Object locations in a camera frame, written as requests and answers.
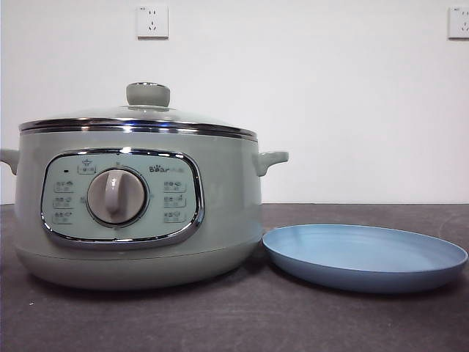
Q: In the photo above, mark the glass lid with green knob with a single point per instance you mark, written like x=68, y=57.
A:
x=148, y=94

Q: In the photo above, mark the pale green electric steamer pot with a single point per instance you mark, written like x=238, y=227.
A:
x=227, y=205

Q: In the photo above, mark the blue round plate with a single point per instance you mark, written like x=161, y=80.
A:
x=366, y=253

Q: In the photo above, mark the white wall socket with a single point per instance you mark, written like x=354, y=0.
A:
x=152, y=22
x=459, y=22

